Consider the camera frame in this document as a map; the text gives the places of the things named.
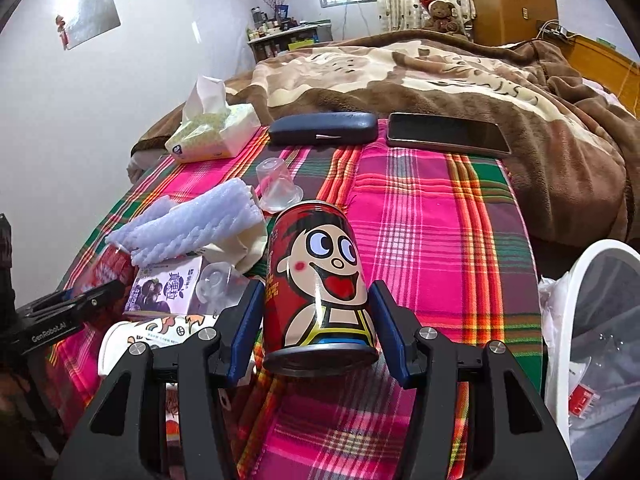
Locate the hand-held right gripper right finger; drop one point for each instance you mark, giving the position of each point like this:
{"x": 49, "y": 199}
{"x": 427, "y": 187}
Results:
{"x": 387, "y": 330}

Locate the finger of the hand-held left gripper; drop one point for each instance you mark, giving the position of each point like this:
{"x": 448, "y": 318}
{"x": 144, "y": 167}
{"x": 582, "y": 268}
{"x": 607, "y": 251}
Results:
{"x": 95, "y": 294}

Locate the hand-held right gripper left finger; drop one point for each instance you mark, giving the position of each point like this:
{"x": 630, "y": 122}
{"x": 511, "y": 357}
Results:
{"x": 245, "y": 330}

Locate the red white snack packet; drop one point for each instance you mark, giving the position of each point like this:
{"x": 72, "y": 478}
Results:
{"x": 107, "y": 272}

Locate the cartoon print paper cup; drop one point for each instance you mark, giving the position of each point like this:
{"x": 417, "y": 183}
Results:
{"x": 150, "y": 332}

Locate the red cartoon face drink can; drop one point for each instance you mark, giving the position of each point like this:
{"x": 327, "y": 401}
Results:
{"x": 320, "y": 280}

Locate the white round trash bin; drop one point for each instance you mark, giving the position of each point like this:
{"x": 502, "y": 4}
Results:
{"x": 585, "y": 280}

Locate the clear plastic cup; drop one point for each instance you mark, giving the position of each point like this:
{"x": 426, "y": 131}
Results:
{"x": 215, "y": 285}
{"x": 275, "y": 185}

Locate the purple drink carton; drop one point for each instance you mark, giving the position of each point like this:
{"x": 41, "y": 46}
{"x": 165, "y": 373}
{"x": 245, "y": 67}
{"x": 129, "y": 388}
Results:
{"x": 160, "y": 287}

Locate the cream crumpled paper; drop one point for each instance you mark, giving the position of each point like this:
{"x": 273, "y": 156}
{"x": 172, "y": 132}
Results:
{"x": 250, "y": 252}

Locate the pink plaid bed sheet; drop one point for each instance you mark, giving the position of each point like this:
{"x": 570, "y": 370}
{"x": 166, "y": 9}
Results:
{"x": 425, "y": 240}

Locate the clear plastic bin liner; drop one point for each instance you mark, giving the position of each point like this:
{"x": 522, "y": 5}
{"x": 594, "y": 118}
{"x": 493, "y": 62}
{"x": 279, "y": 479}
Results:
{"x": 560, "y": 340}

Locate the soft tissue pack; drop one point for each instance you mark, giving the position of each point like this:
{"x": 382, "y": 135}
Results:
{"x": 215, "y": 130}

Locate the small red white wrapper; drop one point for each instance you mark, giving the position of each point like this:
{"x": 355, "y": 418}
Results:
{"x": 582, "y": 395}

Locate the black smartphone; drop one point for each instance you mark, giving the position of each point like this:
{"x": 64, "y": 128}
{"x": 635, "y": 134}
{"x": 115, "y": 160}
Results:
{"x": 445, "y": 132}

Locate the dark blue glasses case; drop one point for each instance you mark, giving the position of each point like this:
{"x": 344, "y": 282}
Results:
{"x": 320, "y": 129}

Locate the brown cream fleece blanket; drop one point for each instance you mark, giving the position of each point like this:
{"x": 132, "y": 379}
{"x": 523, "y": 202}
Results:
{"x": 550, "y": 135}

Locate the cluttered side table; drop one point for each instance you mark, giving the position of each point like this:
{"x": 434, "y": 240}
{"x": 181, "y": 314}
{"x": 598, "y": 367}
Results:
{"x": 300, "y": 40}

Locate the group of bottles and jars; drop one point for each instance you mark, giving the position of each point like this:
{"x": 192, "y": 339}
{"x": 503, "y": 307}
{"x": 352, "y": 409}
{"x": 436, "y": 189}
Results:
{"x": 265, "y": 22}

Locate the brown teddy bear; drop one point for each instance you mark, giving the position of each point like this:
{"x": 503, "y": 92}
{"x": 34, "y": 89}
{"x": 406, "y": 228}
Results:
{"x": 442, "y": 15}

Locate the wooden headboard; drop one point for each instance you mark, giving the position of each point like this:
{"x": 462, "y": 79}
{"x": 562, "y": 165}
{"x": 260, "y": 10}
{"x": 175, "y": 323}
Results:
{"x": 600, "y": 65}

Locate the silver wall poster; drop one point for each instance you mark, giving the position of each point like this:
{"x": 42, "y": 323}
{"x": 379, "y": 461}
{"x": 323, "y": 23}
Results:
{"x": 92, "y": 15}

